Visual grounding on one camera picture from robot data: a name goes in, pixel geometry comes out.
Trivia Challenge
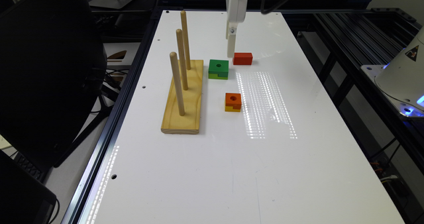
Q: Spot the green block with hole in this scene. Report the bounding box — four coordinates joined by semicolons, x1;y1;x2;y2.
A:
208;60;229;74

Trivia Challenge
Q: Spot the wooden peg base board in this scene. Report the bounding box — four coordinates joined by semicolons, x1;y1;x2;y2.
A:
161;60;203;135

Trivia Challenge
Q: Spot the rear wooden peg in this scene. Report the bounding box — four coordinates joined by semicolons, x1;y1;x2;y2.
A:
180;11;191;70

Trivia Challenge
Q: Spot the wooden peg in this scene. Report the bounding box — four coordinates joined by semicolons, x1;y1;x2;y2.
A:
176;28;188;90
180;11;191;70
170;52;185;116

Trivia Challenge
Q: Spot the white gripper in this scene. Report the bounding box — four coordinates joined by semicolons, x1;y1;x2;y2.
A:
226;0;248;58

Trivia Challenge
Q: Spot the yellow block under orange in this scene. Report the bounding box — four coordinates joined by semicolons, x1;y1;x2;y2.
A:
225;106;241;112

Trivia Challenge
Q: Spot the red rectangular block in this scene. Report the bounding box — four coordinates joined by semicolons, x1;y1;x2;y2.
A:
233;52;253;65

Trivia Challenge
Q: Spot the middle wooden peg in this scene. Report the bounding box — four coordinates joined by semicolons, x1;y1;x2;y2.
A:
176;28;188;90

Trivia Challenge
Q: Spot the black laptop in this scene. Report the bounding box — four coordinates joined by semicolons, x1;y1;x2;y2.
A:
1;152;56;224

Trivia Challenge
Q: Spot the front wooden peg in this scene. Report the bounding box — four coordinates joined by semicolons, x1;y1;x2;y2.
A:
170;52;185;116

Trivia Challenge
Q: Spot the orange block with hole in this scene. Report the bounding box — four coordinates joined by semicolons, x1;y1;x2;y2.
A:
225;93;242;109

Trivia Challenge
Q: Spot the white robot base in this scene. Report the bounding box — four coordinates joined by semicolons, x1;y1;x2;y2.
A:
361;30;423;119

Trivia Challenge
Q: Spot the lime block under green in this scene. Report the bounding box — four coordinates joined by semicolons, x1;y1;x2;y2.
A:
208;73;228;80

